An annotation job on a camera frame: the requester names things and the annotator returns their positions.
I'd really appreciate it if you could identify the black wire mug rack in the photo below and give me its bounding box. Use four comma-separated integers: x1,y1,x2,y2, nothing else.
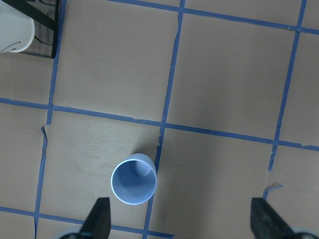
14,0,62,59

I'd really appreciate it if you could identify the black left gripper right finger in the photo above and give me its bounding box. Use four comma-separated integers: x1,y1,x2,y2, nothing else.
251,198,295,239

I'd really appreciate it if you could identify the light blue plastic cup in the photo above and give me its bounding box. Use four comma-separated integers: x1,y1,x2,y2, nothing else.
110,153,158,205

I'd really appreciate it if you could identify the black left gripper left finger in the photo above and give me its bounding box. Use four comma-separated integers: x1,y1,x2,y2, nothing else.
79,197,110,239

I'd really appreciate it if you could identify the white mug near rack end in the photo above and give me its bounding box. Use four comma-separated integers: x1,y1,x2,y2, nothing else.
0,1,35,53

